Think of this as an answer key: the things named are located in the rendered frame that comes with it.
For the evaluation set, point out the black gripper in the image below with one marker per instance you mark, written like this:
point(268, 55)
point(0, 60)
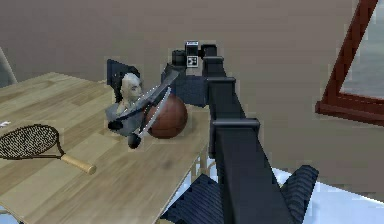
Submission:
point(178, 58)

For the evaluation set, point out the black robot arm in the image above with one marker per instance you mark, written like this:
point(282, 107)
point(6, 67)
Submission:
point(240, 160)

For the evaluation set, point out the brown basketball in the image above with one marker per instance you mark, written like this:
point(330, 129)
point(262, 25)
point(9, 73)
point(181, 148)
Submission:
point(170, 116)

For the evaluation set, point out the dark blue ribbed chair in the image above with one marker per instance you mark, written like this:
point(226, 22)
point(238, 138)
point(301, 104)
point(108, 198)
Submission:
point(200, 200)

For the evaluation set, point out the grey bust statue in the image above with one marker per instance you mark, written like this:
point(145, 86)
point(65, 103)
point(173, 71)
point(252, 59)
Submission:
point(128, 96)

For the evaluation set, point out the dark blue box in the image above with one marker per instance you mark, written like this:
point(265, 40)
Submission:
point(191, 90)

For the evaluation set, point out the black laptop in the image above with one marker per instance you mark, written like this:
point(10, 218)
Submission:
point(115, 73)

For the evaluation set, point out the light wooden table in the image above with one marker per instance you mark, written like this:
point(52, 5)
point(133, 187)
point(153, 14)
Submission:
point(100, 180)

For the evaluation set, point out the small white object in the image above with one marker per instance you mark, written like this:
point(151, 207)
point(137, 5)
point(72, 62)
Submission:
point(3, 124)

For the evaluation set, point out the red-brown framed window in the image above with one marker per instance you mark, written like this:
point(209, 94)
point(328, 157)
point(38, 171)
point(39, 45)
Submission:
point(336, 90)

